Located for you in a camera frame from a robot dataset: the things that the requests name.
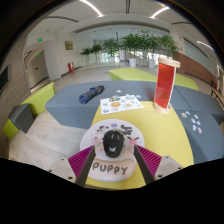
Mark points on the white sticker sheet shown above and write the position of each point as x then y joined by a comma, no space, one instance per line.
121,104

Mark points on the grey cube stool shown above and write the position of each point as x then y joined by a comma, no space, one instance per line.
21,117

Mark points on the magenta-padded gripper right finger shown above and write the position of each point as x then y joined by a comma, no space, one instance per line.
150,160

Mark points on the row of potted green plants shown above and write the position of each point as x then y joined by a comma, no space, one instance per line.
136,42

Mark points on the ceiling strip lights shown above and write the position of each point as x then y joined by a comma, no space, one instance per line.
92,7

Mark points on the yellow-green flat bench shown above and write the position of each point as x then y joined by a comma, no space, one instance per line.
133,74

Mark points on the red fire extinguisher box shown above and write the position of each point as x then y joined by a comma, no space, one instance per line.
71,67

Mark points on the yellow-green long bench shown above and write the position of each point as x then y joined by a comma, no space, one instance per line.
40,98

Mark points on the black computer mouse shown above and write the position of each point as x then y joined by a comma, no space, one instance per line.
113,144

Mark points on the brown wall plaque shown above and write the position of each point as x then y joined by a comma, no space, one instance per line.
69,45

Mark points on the doorway with dark door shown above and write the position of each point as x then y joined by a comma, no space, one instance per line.
39,69

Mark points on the white puppy print mouse pad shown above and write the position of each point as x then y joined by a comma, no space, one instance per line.
110,170

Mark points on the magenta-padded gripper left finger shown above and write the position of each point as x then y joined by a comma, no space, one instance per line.
80,161

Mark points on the red cylinder lantern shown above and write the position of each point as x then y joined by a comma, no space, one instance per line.
165,85

